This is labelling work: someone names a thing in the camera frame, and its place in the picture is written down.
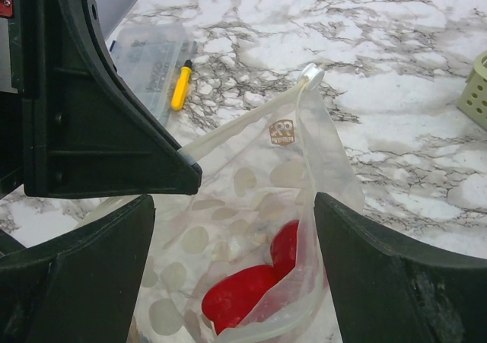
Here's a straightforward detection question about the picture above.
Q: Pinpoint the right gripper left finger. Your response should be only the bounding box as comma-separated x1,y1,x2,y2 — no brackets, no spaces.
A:
1,195,155,342

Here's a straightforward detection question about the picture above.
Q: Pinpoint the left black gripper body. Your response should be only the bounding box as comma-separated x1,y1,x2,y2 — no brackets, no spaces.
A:
1,0,45,198

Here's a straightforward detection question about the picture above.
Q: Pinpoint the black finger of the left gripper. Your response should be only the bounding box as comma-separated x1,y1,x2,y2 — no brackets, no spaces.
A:
24,0,202,198

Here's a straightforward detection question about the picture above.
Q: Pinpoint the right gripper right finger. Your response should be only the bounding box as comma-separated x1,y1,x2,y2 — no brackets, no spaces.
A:
314,192,486,342

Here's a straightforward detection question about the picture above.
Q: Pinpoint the red toy strawberry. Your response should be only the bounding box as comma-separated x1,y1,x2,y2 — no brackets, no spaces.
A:
270,220,299,280

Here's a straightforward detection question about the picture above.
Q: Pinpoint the red toy bell pepper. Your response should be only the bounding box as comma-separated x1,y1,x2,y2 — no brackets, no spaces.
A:
202,265,279,335

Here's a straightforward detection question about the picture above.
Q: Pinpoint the clear zip top bag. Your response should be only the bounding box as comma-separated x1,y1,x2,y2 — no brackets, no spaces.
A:
129,64,364,342

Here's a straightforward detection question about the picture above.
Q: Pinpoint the clear plastic screw box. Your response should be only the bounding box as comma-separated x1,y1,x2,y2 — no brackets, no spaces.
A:
110,24,196,125

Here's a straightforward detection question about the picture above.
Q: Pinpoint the cream plastic basket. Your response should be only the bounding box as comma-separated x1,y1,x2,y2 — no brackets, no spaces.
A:
457,51,487,130

